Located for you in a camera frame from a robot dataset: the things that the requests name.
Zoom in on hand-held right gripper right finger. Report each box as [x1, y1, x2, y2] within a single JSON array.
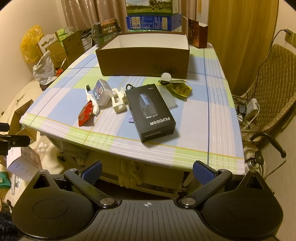
[[178, 160, 267, 208]]

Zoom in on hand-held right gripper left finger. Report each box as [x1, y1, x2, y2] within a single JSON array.
[[29, 160, 119, 208]]

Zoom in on red snack packet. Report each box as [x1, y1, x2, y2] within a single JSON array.
[[78, 101, 94, 127]]

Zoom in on white toothbrush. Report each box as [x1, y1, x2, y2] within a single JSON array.
[[85, 85, 101, 116]]

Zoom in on black product box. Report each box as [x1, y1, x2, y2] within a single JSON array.
[[125, 83, 176, 143]]

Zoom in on blue label clear packet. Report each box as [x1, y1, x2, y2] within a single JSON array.
[[92, 79, 112, 108]]

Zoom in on yellow packet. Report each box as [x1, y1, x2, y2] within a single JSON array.
[[172, 82, 193, 100]]

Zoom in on open cardboard floor box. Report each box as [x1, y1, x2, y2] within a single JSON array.
[[9, 100, 37, 144]]

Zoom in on white floor box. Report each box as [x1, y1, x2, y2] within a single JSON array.
[[6, 147, 43, 183]]

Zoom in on silver foil bag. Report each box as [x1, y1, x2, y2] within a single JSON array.
[[32, 50, 57, 85]]

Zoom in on white plastic holder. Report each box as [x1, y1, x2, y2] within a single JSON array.
[[110, 88, 127, 114]]

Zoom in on clear plastic bag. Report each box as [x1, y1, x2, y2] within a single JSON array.
[[159, 87, 178, 109]]

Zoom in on white power strip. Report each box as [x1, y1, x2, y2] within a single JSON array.
[[245, 98, 258, 118]]

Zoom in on yellow plastic bag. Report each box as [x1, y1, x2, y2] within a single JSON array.
[[21, 25, 44, 63]]

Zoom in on white cardboard carrier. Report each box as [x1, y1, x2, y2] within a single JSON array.
[[37, 32, 59, 56]]

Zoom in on brown cardboard storage box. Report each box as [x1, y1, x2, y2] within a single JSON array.
[[47, 30, 85, 70]]

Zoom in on green tissue packs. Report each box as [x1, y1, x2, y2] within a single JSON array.
[[56, 27, 77, 42]]

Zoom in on quilted wicker chair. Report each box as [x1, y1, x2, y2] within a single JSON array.
[[233, 44, 296, 144]]

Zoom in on beige curtain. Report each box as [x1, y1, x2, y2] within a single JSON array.
[[61, 0, 127, 33]]

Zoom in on dark red paper box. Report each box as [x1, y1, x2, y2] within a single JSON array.
[[188, 19, 208, 49]]

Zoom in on plastic wrapped dark food pack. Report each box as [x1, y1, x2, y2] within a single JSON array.
[[91, 19, 122, 45]]

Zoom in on yellow curtain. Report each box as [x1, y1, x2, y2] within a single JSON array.
[[208, 0, 278, 93]]

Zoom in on blue printed carton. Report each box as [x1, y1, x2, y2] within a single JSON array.
[[126, 13, 183, 32]]

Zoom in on green cow print milk carton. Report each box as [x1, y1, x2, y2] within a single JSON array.
[[126, 0, 180, 16]]

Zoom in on tangle of white cables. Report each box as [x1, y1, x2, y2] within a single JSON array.
[[233, 95, 257, 139]]

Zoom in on black cane handle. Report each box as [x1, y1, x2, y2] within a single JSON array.
[[250, 132, 287, 159]]

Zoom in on orange handled tool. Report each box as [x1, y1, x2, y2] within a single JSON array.
[[56, 58, 67, 76]]

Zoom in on black power cable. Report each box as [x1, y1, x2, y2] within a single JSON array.
[[258, 29, 288, 75]]

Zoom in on wall socket with plug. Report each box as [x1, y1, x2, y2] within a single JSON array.
[[285, 29, 296, 45]]

